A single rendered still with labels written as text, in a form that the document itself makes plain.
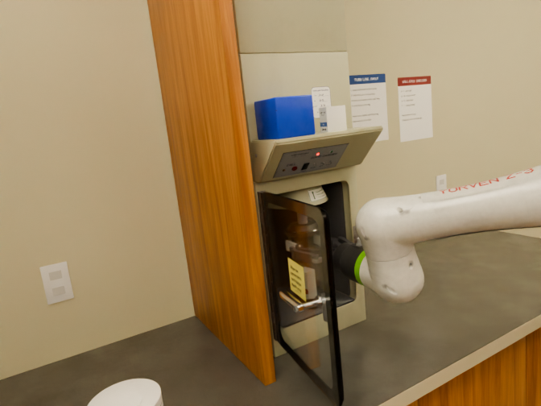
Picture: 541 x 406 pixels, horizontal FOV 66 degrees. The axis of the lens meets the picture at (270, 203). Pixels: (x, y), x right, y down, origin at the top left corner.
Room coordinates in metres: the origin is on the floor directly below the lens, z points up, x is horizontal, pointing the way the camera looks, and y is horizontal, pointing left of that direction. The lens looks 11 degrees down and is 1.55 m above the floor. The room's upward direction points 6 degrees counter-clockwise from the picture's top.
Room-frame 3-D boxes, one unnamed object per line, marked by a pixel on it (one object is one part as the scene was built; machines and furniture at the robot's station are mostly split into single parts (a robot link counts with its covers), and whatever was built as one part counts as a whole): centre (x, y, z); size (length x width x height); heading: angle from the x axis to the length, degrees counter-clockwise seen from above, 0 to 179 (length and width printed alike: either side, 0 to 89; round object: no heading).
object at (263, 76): (1.19, -0.05, 1.32); 0.32 x 0.25 x 0.77; 119
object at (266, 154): (1.03, -0.14, 1.46); 0.32 x 0.12 x 0.10; 119
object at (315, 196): (1.18, -0.08, 1.34); 0.18 x 0.18 x 0.05
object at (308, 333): (0.86, -0.04, 1.19); 0.30 x 0.01 x 0.40; 21
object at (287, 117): (0.99, -0.05, 1.55); 0.10 x 0.10 x 0.09; 29
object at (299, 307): (0.78, -0.04, 1.20); 0.10 x 0.05 x 0.03; 21
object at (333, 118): (1.06, -0.18, 1.54); 0.05 x 0.05 x 0.06; 12
